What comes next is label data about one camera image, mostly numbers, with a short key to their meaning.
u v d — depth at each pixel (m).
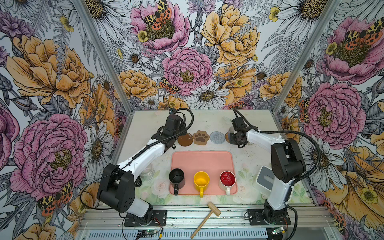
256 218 0.74
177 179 0.85
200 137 1.05
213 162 0.97
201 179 0.86
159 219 0.74
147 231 0.71
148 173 0.83
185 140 1.05
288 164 0.51
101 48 0.86
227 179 0.85
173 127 0.66
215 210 0.76
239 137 0.74
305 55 0.89
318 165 0.48
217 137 1.05
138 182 0.84
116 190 0.43
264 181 0.80
